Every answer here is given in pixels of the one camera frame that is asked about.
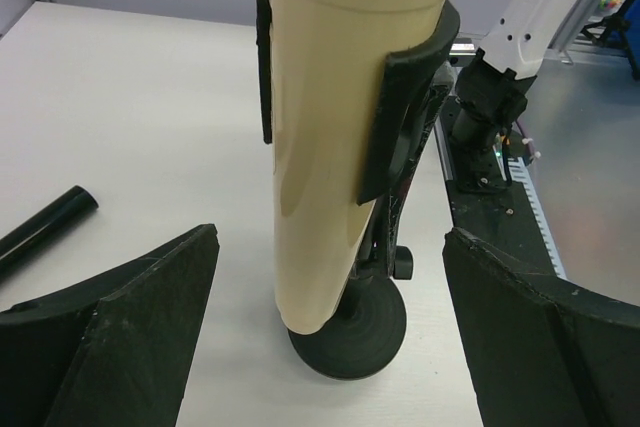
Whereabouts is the grey slotted cable duct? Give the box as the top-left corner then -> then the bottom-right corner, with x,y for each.
496,154 -> 568,280

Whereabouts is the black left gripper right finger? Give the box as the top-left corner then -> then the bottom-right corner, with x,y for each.
443,228 -> 639,426

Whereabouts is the black microphone silver grille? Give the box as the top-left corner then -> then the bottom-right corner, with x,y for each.
1,185 -> 99,283

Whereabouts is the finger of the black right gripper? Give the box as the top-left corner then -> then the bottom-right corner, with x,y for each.
374,66 -> 454,273

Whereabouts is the black microphone stand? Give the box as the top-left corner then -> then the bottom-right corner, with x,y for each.
255,0 -> 460,380

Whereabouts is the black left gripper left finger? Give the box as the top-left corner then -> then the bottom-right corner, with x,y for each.
1,224 -> 220,426

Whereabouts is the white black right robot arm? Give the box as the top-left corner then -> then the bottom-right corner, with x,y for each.
353,0 -> 580,280

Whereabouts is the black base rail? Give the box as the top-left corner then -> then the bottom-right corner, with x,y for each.
436,97 -> 555,275

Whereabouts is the beige microphone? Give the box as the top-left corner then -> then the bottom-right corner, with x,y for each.
270,0 -> 445,335

